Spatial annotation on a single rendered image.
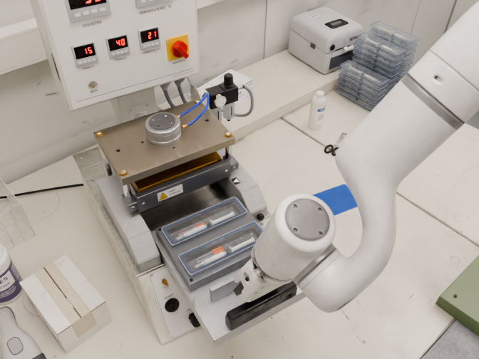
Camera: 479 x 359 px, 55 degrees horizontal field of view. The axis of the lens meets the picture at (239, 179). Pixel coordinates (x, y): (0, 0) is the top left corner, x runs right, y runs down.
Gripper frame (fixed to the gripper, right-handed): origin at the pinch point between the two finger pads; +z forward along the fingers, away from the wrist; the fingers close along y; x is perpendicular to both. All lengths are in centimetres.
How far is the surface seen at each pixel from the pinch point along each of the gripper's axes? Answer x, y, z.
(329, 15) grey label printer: 87, 96, 37
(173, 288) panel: 10.5, -10.5, 19.1
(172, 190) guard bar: 27.8, -3.5, 7.2
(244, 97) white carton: 68, 47, 45
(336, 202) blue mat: 16, 47, 33
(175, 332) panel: 2.9, -13.1, 26.7
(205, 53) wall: 91, 43, 44
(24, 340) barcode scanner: 16, -42, 26
